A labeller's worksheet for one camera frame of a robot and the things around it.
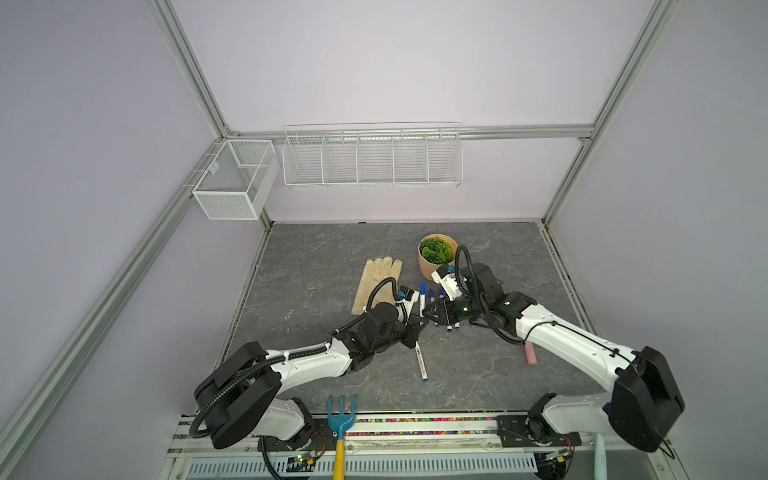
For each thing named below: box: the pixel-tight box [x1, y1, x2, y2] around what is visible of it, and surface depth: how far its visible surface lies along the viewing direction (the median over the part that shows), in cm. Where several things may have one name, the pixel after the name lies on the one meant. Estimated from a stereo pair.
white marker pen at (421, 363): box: [415, 341, 429, 382], surface depth 86 cm
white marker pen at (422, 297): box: [419, 281, 427, 318], surface depth 79 cm
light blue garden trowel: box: [594, 433, 607, 480], surface depth 70 cm
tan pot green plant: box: [417, 234, 459, 281], surface depth 101 cm
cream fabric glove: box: [351, 256, 403, 316], surface depth 107 cm
